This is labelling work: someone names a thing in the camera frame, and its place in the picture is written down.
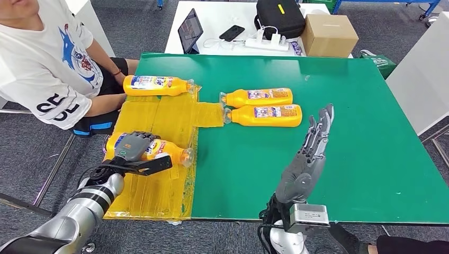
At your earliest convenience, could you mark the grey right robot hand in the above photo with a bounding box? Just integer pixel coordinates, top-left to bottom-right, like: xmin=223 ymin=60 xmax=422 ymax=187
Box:
xmin=275 ymin=103 xmax=335 ymax=205

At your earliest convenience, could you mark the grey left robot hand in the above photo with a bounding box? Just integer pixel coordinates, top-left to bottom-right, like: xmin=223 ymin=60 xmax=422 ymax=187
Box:
xmin=114 ymin=131 xmax=161 ymax=162

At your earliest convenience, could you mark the orange detergent bottle clear cap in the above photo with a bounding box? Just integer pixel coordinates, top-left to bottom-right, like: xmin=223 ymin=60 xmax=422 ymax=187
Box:
xmin=122 ymin=75 xmax=195 ymax=97
xmin=102 ymin=132 xmax=195 ymax=168
xmin=223 ymin=104 xmax=303 ymax=128
xmin=219 ymin=87 xmax=293 ymax=108

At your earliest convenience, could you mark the yellow taped cardboard sheet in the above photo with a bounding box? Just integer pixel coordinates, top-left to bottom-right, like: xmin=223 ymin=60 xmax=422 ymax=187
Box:
xmin=103 ymin=82 xmax=225 ymax=222

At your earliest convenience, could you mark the white cabinet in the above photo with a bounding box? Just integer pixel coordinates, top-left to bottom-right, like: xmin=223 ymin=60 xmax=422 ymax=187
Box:
xmin=65 ymin=0 xmax=116 ymax=57

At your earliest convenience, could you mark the black tablet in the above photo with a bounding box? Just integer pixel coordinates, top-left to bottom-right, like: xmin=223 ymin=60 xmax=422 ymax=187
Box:
xmin=177 ymin=8 xmax=204 ymax=55

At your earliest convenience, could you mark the long white table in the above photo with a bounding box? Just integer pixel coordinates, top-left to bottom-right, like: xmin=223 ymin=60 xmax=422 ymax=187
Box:
xmin=164 ymin=1 xmax=353 ymax=59

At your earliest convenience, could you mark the black smartphone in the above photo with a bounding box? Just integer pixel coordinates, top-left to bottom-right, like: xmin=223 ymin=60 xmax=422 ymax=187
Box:
xmin=219 ymin=24 xmax=246 ymax=42

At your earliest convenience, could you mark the white power strip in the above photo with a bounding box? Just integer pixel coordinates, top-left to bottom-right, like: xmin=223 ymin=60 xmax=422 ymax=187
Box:
xmin=244 ymin=38 xmax=290 ymax=52

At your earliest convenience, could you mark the green shopping bag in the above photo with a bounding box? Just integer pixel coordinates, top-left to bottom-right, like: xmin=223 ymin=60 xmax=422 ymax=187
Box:
xmin=359 ymin=50 xmax=397 ymax=80

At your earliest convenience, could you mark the brown cardboard box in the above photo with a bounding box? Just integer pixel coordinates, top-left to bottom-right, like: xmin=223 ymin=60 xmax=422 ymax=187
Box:
xmin=301 ymin=14 xmax=360 ymax=59

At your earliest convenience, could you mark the black round object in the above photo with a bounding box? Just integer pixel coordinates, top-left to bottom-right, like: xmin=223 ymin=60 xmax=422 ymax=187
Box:
xmin=0 ymin=238 xmax=57 ymax=254

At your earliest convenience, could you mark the black carrying case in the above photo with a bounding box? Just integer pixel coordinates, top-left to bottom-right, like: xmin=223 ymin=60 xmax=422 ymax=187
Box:
xmin=254 ymin=0 xmax=307 ymax=40

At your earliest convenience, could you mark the white side table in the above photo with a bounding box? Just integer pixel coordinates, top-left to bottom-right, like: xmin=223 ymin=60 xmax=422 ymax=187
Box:
xmin=385 ymin=11 xmax=449 ymax=137

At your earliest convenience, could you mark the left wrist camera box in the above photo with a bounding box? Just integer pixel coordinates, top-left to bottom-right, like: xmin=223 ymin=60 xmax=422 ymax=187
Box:
xmin=111 ymin=155 xmax=173 ymax=177

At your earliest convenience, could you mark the metal chair frame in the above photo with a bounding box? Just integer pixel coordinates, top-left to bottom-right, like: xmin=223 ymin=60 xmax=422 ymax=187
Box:
xmin=0 ymin=108 xmax=78 ymax=218

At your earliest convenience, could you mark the thin white cable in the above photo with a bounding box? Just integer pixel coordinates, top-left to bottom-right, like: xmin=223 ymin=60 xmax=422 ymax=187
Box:
xmin=202 ymin=38 xmax=245 ymax=50

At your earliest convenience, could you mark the grey metal table frame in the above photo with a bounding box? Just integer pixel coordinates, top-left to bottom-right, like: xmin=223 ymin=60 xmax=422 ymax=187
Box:
xmin=420 ymin=124 xmax=449 ymax=169

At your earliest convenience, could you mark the looped white charger cable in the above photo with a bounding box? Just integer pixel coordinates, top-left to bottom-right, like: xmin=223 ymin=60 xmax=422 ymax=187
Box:
xmin=257 ymin=19 xmax=280 ymax=36

